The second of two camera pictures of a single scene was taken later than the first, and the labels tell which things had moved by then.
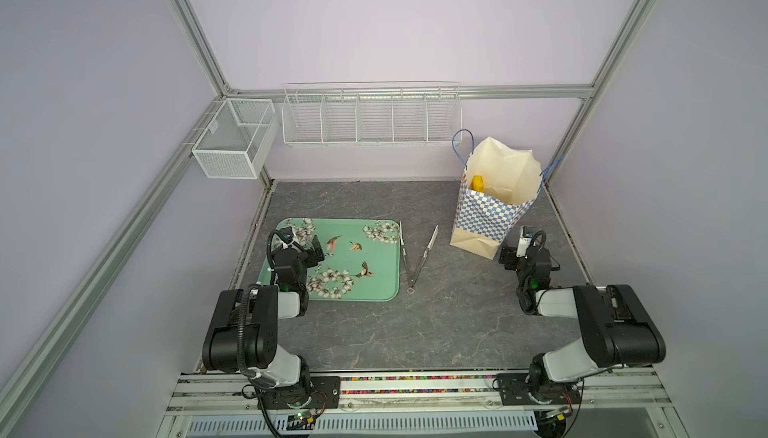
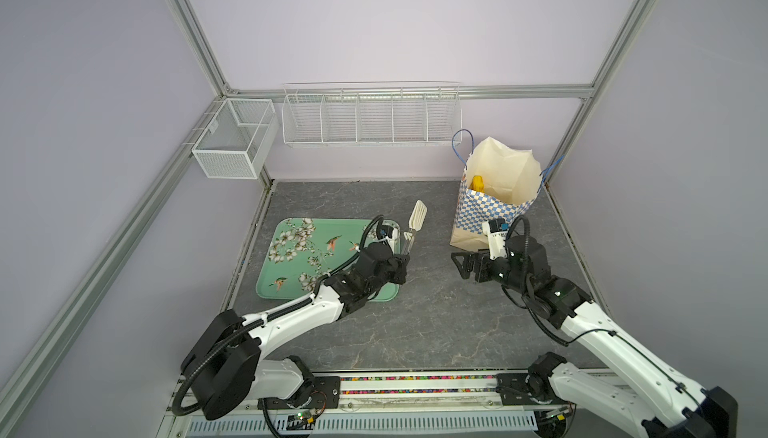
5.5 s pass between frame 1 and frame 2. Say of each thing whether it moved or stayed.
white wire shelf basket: stayed
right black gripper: moved
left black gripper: moved
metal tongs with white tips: moved
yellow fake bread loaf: stayed
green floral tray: stayed
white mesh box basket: stayed
